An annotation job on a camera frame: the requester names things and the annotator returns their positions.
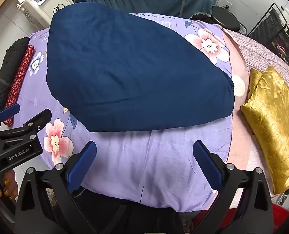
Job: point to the person's left hand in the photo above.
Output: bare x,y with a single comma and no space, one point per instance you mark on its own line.
0,190

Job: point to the white wall socket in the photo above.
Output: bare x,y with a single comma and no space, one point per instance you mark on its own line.
227,5

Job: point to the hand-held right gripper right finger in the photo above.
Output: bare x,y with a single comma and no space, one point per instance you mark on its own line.
205,165

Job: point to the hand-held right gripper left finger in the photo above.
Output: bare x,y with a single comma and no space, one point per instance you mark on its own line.
83,168

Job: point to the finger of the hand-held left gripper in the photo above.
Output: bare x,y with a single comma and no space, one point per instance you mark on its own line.
10,111
38,119

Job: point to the pink dotted sheet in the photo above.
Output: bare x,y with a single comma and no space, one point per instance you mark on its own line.
239,139

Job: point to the white beauty machine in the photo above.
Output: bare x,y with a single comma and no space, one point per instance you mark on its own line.
49,7

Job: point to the black knit garment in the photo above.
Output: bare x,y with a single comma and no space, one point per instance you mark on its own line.
3,65

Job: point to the navy blue jacket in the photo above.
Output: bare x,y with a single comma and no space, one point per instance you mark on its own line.
134,65

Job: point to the black round stool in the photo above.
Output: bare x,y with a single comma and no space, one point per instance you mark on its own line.
222,19

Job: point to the red floral cloth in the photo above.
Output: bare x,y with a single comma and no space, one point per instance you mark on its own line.
20,78

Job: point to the mauve mottled bedspread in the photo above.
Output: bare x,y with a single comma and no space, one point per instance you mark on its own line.
261,51

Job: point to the gold satin cloth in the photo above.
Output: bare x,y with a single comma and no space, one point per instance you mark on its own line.
273,126

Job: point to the purple floral bedsheet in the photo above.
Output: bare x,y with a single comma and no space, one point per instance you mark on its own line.
159,163

